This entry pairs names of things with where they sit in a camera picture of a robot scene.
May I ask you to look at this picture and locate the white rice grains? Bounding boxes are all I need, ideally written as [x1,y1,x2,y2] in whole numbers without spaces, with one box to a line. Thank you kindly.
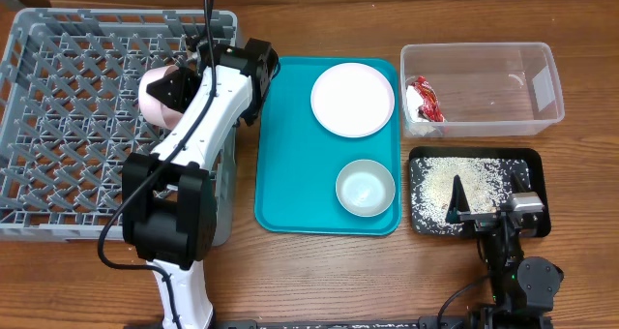
[410,157,531,236]

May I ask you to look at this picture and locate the grey metal bowl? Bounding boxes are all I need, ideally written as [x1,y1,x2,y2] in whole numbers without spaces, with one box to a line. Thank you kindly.
[336,160,396,218]

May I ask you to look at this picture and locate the red snack wrapper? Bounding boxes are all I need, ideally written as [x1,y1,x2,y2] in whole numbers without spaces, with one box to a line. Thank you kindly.
[411,75,446,122]

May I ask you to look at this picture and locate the white napkin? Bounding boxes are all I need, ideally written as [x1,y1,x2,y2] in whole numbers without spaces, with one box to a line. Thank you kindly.
[404,85,435,136]

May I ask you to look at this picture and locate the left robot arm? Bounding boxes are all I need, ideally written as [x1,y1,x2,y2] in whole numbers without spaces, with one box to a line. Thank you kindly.
[118,39,279,328]

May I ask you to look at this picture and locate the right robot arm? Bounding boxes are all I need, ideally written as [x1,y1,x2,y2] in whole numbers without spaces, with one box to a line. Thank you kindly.
[436,174,564,329]

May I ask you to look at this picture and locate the black rectangular tray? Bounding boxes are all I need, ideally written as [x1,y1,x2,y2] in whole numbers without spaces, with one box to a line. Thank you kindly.
[408,146,552,239]

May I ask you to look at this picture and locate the clear plastic bin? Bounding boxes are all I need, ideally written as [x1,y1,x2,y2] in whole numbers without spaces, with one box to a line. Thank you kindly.
[399,42,565,138]

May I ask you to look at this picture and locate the grey plastic dish rack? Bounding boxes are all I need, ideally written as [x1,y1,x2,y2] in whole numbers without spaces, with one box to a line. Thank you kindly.
[0,7,240,247]

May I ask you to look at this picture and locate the teal serving tray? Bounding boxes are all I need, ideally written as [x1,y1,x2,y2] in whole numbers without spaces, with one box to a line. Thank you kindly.
[254,56,402,236]

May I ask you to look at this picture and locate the large white round plate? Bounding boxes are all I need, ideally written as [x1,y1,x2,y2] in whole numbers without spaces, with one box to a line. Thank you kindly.
[310,63,396,138]

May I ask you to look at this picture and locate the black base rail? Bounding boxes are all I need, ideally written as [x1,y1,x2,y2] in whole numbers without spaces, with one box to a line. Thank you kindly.
[123,315,555,329]

